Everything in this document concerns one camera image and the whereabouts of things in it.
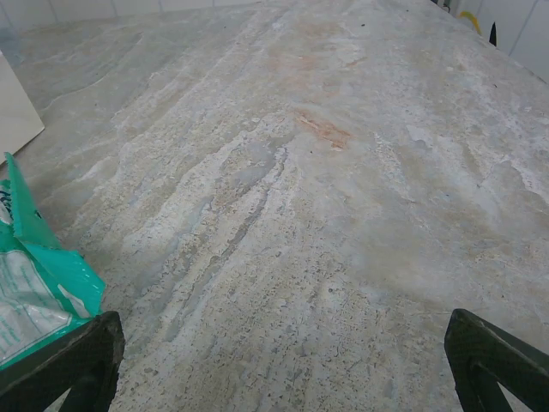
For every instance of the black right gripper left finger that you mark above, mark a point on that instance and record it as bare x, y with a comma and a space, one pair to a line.
98, 343

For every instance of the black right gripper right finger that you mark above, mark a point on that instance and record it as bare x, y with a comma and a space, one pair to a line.
463, 343

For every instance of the teal snack packet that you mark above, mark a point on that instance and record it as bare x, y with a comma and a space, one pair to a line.
43, 257

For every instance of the white paper bag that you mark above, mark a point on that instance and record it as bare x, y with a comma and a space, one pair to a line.
17, 116

